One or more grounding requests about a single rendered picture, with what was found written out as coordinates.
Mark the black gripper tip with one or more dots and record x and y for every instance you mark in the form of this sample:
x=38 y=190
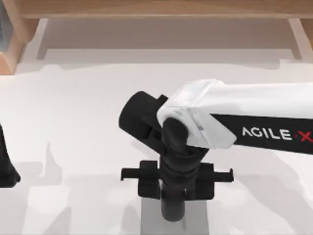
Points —
x=7 y=166

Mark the wooden open shelf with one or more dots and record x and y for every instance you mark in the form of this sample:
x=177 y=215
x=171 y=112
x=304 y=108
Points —
x=156 y=8

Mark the wooden cupboard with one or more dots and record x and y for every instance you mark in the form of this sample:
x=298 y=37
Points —
x=17 y=36

